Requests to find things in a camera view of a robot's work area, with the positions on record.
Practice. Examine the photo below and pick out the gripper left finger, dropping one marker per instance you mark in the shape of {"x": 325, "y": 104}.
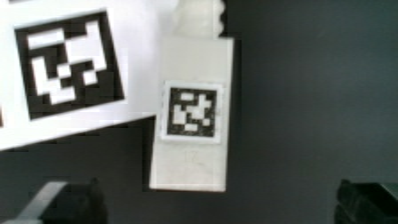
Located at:
{"x": 67, "y": 203}

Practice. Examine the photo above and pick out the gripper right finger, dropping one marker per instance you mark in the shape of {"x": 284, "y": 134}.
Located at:
{"x": 366, "y": 203}

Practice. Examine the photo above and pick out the white table leg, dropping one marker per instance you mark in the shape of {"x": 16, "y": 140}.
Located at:
{"x": 188, "y": 163}

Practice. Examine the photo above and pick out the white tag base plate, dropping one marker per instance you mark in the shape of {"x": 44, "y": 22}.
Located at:
{"x": 78, "y": 65}

